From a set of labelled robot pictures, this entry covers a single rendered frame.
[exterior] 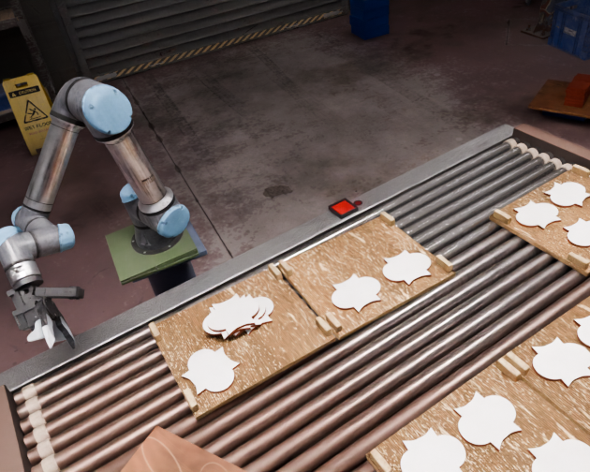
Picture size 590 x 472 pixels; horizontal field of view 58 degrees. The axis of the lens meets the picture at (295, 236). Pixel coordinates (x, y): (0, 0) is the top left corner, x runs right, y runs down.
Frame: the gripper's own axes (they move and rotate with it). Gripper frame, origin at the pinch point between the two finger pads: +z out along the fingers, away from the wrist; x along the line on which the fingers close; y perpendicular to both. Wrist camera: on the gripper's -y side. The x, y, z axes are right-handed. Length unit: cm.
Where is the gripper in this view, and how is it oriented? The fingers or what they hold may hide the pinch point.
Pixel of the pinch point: (66, 347)
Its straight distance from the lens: 148.1
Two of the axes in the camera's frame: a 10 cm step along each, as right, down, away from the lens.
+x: 0.4, -2.2, -9.7
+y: -8.7, 4.6, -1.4
